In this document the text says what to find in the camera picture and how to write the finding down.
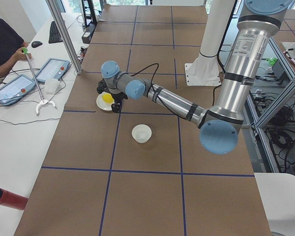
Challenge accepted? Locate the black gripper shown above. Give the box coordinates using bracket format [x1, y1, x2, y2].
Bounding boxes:
[111, 92, 128, 113]

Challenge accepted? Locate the yellow lemon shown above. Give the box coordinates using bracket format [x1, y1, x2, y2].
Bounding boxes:
[102, 93, 114, 103]

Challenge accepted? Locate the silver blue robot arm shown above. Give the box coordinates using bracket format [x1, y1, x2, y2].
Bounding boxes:
[101, 0, 290, 154]

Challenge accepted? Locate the white plate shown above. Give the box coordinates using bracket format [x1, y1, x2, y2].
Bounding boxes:
[96, 92, 113, 111]

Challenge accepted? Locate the white bowl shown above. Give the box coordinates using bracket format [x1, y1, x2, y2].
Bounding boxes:
[131, 124, 152, 144]

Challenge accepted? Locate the brown paper table cover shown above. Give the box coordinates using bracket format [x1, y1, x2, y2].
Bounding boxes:
[15, 6, 270, 236]

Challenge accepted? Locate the far teach pendant tablet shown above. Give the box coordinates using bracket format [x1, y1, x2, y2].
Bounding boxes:
[36, 58, 70, 83]

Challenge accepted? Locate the teach pendant tablet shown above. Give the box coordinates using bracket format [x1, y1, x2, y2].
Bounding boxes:
[36, 58, 70, 83]
[0, 74, 35, 106]

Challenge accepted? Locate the black power box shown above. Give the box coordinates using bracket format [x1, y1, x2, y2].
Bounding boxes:
[82, 24, 96, 44]

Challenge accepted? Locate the black keyboard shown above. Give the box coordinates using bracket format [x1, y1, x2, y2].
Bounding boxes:
[48, 21, 62, 44]

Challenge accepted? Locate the near teach pendant tablet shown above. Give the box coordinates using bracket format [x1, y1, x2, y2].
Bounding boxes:
[0, 74, 35, 106]

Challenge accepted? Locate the black computer mouse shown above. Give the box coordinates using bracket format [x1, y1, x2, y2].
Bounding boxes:
[31, 41, 43, 48]

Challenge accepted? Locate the reacher grabber tool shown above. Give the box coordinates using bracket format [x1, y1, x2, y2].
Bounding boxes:
[22, 47, 57, 116]

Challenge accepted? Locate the person in black shirt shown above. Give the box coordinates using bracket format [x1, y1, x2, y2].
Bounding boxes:
[0, 18, 28, 78]

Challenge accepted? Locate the red cylinder tube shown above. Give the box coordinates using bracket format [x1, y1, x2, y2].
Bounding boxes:
[0, 188, 28, 210]

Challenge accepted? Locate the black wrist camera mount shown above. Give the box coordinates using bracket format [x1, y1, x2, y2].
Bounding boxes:
[96, 79, 109, 94]

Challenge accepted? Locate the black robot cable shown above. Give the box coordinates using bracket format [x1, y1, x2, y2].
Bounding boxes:
[127, 63, 187, 118]

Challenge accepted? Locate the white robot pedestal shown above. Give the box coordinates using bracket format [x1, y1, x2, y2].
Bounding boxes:
[185, 0, 236, 87]

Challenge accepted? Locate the aluminium frame post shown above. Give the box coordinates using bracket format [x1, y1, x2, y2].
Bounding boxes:
[46, 0, 82, 75]

